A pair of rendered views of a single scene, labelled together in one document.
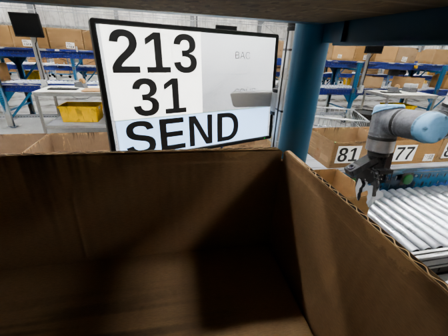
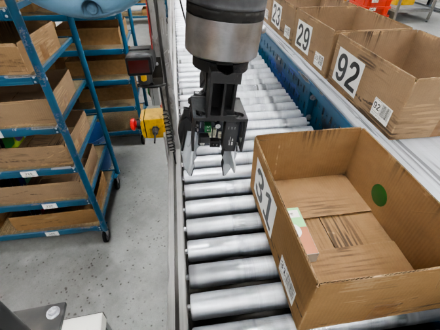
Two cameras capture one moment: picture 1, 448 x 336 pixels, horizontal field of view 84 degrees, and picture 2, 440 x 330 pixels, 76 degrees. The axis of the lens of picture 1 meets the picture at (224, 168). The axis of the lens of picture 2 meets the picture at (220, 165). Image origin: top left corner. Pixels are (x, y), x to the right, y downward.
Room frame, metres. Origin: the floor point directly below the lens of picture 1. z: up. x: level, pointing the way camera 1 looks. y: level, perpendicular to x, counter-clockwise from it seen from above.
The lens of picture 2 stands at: (0.90, -0.92, 1.31)
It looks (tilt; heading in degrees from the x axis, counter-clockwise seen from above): 40 degrees down; 95
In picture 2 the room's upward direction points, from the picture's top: straight up
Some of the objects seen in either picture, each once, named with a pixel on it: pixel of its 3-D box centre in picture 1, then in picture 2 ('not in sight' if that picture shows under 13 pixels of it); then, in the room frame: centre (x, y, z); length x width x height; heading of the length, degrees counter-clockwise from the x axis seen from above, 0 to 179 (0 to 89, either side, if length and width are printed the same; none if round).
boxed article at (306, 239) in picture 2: not in sight; (291, 234); (1.03, -0.51, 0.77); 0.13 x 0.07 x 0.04; 103
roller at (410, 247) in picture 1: (375, 219); not in sight; (1.10, -0.81, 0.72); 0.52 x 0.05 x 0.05; 13
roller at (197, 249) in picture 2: not in sight; (287, 239); (1.02, -0.49, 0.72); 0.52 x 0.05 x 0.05; 13
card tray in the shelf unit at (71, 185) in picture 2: not in sight; (48, 171); (-0.05, 0.05, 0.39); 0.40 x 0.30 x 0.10; 13
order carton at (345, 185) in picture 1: (316, 197); (336, 210); (1.12, -0.48, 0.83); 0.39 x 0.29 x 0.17; 103
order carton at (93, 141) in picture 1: (83, 156); (308, 17); (1.21, 0.75, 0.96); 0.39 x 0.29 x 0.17; 103
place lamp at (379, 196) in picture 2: not in sight; (380, 195); (1.25, -0.40, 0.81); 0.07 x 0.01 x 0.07; 103
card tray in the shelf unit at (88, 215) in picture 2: not in sight; (62, 198); (-0.05, 0.06, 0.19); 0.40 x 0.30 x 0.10; 14
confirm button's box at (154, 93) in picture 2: not in sight; (154, 90); (0.64, -0.16, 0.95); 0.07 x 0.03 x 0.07; 103
